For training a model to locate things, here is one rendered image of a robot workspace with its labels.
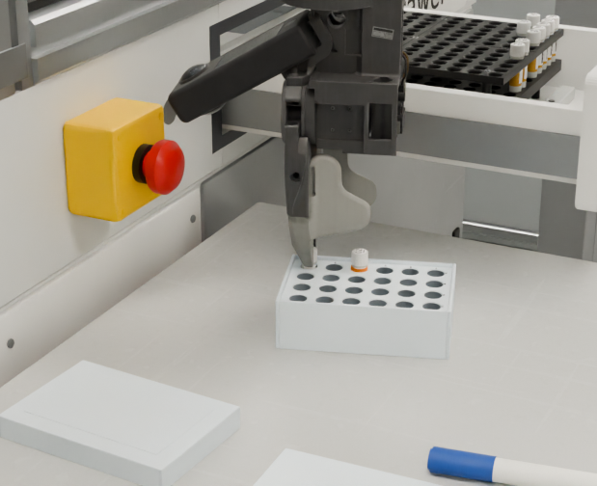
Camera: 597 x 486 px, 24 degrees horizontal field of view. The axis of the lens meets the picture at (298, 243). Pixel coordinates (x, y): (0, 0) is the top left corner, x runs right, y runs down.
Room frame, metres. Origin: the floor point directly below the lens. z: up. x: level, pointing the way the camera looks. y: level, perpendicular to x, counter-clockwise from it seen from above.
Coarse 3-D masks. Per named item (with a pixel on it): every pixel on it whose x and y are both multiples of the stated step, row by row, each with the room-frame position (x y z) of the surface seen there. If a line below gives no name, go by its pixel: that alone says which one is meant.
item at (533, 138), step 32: (256, 32) 1.27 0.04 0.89; (576, 32) 1.28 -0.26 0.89; (576, 64) 1.28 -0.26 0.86; (256, 96) 1.15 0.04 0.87; (416, 96) 1.09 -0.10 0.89; (448, 96) 1.08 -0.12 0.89; (480, 96) 1.07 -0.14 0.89; (544, 96) 1.26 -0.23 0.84; (576, 96) 1.26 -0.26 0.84; (256, 128) 1.15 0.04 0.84; (416, 128) 1.09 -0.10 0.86; (448, 128) 1.08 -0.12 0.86; (480, 128) 1.07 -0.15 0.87; (512, 128) 1.05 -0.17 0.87; (544, 128) 1.05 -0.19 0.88; (576, 128) 1.03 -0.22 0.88; (448, 160) 1.08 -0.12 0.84; (480, 160) 1.06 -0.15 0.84; (512, 160) 1.05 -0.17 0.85; (544, 160) 1.04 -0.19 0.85; (576, 160) 1.03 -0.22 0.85
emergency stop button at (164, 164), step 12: (156, 144) 0.95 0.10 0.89; (168, 144) 0.96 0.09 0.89; (156, 156) 0.94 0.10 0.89; (168, 156) 0.95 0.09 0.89; (180, 156) 0.96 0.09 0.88; (144, 168) 0.95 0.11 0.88; (156, 168) 0.94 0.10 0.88; (168, 168) 0.95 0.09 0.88; (180, 168) 0.96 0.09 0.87; (156, 180) 0.94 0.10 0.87; (168, 180) 0.95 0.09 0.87; (180, 180) 0.96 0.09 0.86; (156, 192) 0.95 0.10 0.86; (168, 192) 0.95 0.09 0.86
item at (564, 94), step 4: (560, 88) 1.24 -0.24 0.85; (564, 88) 1.24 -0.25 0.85; (568, 88) 1.24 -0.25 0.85; (572, 88) 1.24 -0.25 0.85; (556, 92) 1.23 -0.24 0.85; (560, 92) 1.23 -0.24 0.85; (564, 92) 1.23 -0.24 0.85; (568, 92) 1.23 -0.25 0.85; (572, 92) 1.24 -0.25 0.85; (552, 96) 1.22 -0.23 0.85; (556, 96) 1.22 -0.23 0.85; (560, 96) 1.22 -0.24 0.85; (564, 96) 1.22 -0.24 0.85; (568, 96) 1.23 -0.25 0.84; (572, 96) 1.24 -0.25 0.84; (548, 100) 1.20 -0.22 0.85; (552, 100) 1.20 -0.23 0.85; (556, 100) 1.20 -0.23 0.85; (560, 100) 1.21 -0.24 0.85; (564, 100) 1.22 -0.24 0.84; (568, 100) 1.23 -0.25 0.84
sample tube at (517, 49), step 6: (516, 42) 1.16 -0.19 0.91; (522, 42) 1.16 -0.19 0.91; (510, 48) 1.16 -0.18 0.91; (516, 48) 1.16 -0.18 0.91; (522, 48) 1.16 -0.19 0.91; (510, 54) 1.16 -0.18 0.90; (516, 54) 1.16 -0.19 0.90; (522, 54) 1.16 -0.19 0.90; (522, 72) 1.16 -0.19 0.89; (516, 78) 1.16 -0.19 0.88; (510, 84) 1.16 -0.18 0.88; (516, 84) 1.16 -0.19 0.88; (510, 90) 1.16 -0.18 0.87; (516, 90) 1.16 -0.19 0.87
